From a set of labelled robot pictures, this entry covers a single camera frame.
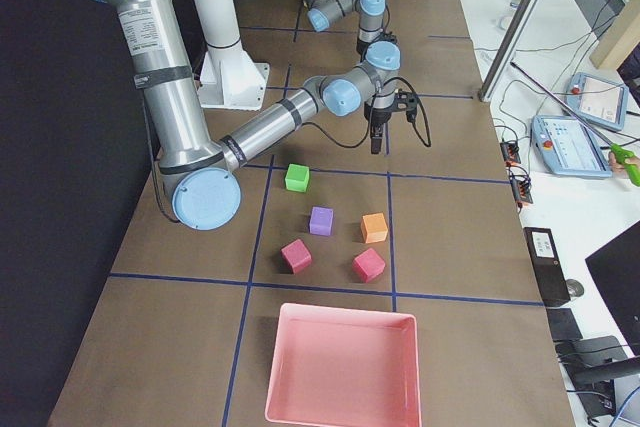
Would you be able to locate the teach pendant far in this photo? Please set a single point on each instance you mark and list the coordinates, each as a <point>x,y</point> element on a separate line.
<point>602,102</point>

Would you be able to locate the dark red foam block left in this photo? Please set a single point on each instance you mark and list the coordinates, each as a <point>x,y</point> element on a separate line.
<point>296,256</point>

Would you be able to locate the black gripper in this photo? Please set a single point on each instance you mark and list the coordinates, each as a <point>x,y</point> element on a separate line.
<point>377,120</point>
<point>360,47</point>

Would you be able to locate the purple foam block near pink tray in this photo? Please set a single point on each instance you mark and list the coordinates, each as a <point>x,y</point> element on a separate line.
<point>321,221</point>

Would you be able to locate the orange black connector module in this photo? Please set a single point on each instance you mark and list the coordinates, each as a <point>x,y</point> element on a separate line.
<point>518,176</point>

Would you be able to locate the teach pendant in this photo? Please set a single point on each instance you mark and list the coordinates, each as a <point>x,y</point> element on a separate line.
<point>567,148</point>
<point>602,102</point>

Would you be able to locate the pink plastic tray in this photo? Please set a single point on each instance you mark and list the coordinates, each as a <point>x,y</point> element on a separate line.
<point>344,367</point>

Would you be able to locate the orange foam block near pink tray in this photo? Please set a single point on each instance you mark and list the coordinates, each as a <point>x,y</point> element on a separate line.
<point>374,228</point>

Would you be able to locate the aluminium frame post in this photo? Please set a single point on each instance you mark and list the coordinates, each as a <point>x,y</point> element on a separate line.
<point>507,49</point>

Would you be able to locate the green foam block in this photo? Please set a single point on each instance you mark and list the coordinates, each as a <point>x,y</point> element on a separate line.
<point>297,178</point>

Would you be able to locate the black monitor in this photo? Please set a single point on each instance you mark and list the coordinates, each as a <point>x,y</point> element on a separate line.
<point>614,268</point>

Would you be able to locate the black box on desk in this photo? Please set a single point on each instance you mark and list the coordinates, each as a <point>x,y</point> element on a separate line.
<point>546,266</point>

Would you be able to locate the pink-red foam block right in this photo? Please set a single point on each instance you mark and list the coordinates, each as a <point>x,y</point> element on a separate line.
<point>368,265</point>

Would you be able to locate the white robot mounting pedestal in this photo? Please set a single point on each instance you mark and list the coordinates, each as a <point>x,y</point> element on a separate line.
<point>229,78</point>

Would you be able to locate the teach pendant near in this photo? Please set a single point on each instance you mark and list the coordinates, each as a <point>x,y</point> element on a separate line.
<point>567,148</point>

